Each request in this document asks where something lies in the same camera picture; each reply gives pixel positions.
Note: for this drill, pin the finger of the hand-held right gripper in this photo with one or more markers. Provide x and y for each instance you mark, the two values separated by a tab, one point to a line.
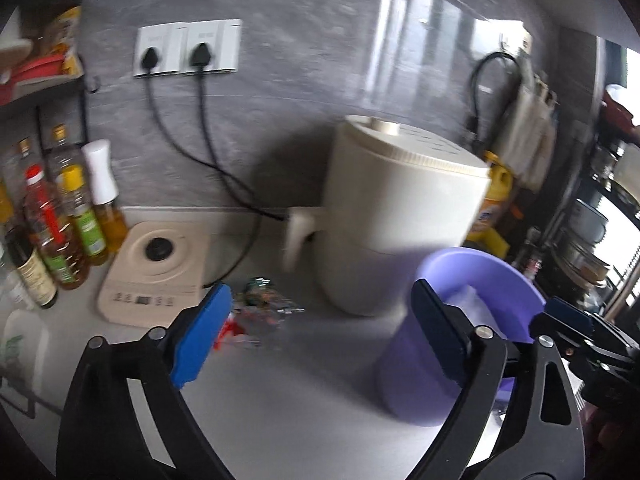
575	340
570	312

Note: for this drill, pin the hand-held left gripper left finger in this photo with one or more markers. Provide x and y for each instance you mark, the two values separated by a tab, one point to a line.
200	340

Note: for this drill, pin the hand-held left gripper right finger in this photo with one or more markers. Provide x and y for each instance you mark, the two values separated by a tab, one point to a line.
440	340

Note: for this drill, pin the red white carton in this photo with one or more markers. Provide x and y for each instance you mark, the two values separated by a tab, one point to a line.
230	330

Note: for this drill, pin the purple plastic bucket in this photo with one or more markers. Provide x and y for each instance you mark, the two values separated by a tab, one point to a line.
400	385

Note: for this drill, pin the foil snack wrapper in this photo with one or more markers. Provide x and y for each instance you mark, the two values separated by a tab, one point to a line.
260	297

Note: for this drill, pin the small dark bottle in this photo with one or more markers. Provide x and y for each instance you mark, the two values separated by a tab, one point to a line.
532	260

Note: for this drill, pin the black dish rack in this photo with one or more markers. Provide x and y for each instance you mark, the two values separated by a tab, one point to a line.
585	240

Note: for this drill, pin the beige appliance base black knob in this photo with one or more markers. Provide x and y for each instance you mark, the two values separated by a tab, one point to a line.
130	270

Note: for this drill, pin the yellow detergent bottle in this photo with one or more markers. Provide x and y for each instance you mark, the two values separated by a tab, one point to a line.
495	205

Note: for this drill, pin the cream air fryer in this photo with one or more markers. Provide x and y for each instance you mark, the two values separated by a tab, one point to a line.
390	210

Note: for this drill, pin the white top oil dispenser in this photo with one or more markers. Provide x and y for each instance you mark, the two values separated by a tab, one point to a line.
112	225

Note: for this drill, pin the yellow cap green label bottle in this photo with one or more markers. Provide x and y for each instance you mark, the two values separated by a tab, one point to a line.
87	230

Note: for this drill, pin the white container green print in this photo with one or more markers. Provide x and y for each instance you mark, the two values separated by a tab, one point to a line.
25	345

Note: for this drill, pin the red cap oil bottle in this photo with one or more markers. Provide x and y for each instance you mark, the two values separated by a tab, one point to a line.
55	240

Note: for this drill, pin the dark soy sauce bottle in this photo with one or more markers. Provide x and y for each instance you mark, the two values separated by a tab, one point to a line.
35	275

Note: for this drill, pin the beige hanging cloth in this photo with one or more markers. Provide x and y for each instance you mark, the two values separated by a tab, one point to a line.
530	125

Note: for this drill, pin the small clear jar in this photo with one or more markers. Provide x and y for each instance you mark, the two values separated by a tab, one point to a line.
10	285

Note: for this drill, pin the red bowl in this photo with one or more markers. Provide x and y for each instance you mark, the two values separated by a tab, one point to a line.
622	107

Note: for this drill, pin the clear bottle gold cap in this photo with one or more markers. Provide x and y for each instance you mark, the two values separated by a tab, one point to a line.
65	155

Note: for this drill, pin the black power plug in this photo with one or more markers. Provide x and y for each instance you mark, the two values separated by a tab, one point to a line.
201	55
150	59

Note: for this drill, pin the black metal shelf rack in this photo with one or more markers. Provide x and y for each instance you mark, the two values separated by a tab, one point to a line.
45	92

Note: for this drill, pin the red plastic lid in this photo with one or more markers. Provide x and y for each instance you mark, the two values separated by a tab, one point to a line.
40	66

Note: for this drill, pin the yellow snack packet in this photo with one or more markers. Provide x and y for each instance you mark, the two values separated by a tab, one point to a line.
65	30

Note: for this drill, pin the white wall socket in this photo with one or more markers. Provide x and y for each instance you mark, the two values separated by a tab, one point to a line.
220	35
165	40

